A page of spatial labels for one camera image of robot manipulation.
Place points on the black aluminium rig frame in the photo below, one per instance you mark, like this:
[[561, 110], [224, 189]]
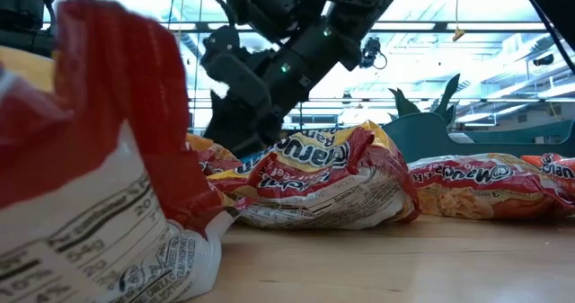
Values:
[[442, 26]]

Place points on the black overhead camera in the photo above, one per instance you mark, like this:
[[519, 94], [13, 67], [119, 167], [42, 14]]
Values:
[[372, 51]]

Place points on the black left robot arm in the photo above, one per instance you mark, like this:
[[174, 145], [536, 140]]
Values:
[[18, 6]]

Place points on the large teal plastic bin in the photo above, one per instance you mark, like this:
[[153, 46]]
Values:
[[418, 136]]

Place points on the red Maruchan noodle pack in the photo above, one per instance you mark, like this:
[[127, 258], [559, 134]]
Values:
[[233, 193], [332, 199], [112, 114], [310, 152]]

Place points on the pink Maruchan noodle pack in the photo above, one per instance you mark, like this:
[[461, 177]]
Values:
[[485, 190]]

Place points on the orange Maruchan noodle pack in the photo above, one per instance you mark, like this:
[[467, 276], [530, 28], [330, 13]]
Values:
[[215, 157], [559, 170]]

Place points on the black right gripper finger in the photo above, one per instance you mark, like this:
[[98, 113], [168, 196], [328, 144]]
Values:
[[233, 127], [275, 127]]

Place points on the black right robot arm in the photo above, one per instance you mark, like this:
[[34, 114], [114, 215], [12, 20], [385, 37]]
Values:
[[314, 47]]

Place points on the potted teal succulent plant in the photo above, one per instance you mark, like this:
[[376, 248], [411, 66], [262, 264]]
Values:
[[404, 105]]

